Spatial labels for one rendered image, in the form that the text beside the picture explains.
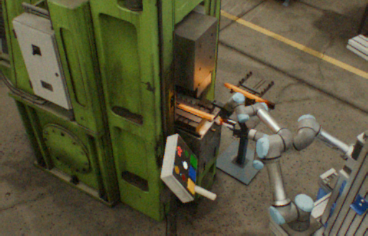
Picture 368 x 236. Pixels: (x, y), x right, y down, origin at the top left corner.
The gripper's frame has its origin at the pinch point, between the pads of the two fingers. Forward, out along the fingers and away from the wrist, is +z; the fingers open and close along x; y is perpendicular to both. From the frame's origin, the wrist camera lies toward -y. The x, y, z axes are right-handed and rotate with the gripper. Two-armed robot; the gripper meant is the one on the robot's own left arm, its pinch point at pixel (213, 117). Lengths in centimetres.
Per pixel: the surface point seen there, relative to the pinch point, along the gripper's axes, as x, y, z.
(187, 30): -10, -52, -57
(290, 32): 298, 24, 103
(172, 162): -65, -5, -18
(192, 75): -17, -31, -38
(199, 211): -17, 50, 88
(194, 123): -9.3, -7.9, 8.1
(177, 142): -48, -10, -15
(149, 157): -44, -16, 30
